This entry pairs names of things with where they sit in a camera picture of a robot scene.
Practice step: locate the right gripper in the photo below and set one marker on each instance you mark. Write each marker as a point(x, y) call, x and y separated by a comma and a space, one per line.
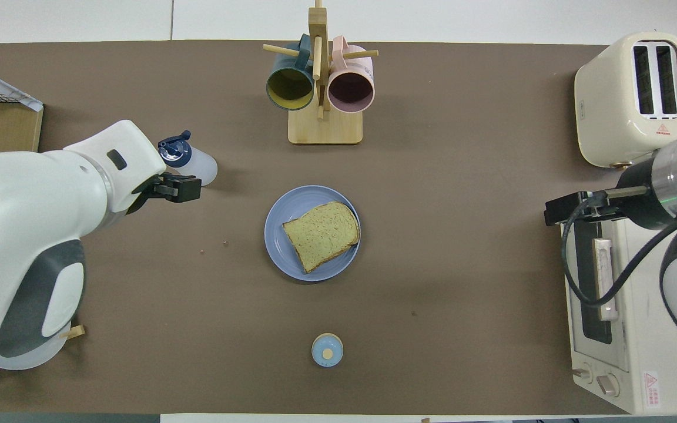
point(638, 205)

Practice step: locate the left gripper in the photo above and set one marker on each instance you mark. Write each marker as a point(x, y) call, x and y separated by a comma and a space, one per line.
point(149, 189)

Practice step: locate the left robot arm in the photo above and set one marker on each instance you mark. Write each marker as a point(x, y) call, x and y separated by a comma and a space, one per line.
point(27, 200)

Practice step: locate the seasoning bottle with blue cap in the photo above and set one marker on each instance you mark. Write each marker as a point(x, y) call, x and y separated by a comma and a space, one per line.
point(194, 161)

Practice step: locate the blue plate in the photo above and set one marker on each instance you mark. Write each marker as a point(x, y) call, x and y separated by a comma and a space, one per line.
point(282, 252)

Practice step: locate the bread slice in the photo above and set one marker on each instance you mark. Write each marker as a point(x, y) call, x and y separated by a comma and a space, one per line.
point(321, 235)

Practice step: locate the cream toaster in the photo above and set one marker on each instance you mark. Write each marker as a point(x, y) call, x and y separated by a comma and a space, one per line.
point(609, 111)

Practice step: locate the white toaster oven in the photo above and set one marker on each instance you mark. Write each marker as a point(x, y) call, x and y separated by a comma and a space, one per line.
point(638, 352)

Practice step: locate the wooden box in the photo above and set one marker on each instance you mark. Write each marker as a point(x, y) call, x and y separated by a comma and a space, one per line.
point(6, 126)

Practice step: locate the dark green mug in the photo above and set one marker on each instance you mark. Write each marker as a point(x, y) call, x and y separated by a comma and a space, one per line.
point(290, 88)

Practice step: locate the wooden mug rack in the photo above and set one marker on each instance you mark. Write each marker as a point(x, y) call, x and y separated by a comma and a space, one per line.
point(325, 126)

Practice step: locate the pink mug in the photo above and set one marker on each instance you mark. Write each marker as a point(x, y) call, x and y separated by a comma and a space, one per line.
point(351, 91)

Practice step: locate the blue lid with wooden knob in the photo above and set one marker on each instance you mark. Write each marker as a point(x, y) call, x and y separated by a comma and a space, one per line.
point(327, 351)

